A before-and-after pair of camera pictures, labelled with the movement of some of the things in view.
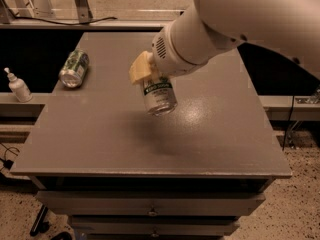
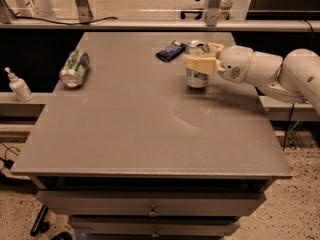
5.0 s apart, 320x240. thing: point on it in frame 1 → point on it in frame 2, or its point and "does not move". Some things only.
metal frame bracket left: (81, 3) does not move
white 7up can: (159, 95) → (197, 48)
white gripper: (165, 56) → (235, 63)
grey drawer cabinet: (118, 172) does not move
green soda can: (75, 69) does not move
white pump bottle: (19, 87) does not move
